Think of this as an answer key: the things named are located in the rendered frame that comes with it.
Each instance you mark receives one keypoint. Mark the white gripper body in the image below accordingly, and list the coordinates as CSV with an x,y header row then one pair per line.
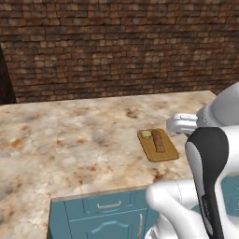
x,y
180,123

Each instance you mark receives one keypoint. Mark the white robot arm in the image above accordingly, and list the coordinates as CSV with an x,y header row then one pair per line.
x,y
177,199

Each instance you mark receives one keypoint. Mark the brown sausage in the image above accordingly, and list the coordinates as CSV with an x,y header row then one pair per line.
x,y
158,141

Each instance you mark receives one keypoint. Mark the pale yellow cheese piece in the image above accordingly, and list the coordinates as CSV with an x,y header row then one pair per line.
x,y
146,134

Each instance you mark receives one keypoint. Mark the wooden cutting board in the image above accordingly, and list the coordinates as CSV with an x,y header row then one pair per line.
x,y
161,155

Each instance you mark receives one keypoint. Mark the teal cabinet drawer front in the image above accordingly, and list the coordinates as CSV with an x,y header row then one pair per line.
x,y
231,194
124,199

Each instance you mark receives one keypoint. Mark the teal cabinet door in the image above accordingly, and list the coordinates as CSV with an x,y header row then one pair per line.
x,y
105,228

